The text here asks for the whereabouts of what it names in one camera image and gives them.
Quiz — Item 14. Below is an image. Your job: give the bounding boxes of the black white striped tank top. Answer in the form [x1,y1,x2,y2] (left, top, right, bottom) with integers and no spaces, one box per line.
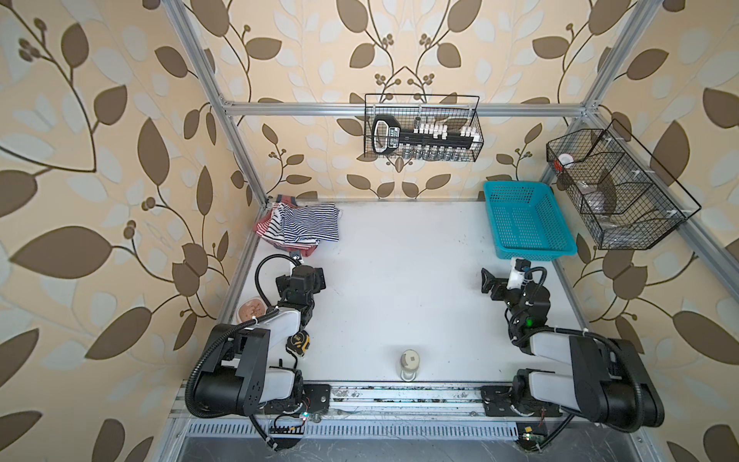
[253,203,291,246]

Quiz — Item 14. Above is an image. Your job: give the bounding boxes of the navy striped tank top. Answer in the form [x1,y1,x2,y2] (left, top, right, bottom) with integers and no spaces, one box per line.
[281,204,341,244]

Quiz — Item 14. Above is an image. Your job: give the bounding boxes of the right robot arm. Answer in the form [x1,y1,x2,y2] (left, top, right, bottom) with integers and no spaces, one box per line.
[481,259,666,433]

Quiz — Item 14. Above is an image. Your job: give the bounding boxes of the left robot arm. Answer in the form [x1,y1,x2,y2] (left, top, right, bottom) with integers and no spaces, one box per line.
[185,254,326,419]

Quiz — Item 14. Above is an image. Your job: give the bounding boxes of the red striped folded tank top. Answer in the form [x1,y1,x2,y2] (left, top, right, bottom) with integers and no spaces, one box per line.
[253,194,319,257]

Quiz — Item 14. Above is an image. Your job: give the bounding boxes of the round pink tape roll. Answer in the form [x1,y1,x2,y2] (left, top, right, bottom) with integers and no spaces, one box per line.
[236,298,267,323]

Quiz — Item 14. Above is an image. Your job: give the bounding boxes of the yellow black tape measure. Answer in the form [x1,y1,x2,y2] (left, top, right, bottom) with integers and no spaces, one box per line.
[286,330,311,357]

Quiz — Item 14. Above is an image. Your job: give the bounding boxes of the teal plastic basket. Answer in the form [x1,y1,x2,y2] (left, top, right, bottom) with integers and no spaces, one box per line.
[483,181,577,262]

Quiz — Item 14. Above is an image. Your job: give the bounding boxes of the small white jar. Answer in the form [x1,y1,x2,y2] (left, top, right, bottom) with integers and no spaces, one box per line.
[400,350,421,382]

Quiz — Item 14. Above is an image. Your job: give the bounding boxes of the black tool set in basket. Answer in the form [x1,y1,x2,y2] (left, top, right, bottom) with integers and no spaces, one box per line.
[369,115,484,155]

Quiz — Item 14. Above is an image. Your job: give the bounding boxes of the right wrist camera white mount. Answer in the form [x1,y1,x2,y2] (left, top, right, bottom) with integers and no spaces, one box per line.
[506,258,531,290]

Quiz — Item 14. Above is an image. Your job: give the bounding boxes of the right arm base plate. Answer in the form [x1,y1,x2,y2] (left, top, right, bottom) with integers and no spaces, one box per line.
[480,385,562,419]

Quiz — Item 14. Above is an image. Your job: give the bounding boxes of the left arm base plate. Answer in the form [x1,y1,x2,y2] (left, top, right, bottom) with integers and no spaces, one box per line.
[259,382,331,415]

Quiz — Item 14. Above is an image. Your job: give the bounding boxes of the aluminium front rail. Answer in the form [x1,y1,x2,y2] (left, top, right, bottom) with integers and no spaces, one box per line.
[168,379,648,441]

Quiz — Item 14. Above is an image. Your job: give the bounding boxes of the right wall wire basket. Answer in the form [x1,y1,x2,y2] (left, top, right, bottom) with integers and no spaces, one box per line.
[546,119,702,250]

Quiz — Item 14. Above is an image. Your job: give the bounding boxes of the wall wire basket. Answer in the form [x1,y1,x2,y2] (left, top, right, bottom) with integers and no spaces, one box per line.
[364,92,484,163]
[546,119,702,250]

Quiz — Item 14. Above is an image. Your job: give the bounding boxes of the back wall wire basket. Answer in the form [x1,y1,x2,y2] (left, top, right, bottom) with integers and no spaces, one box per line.
[364,92,484,163]

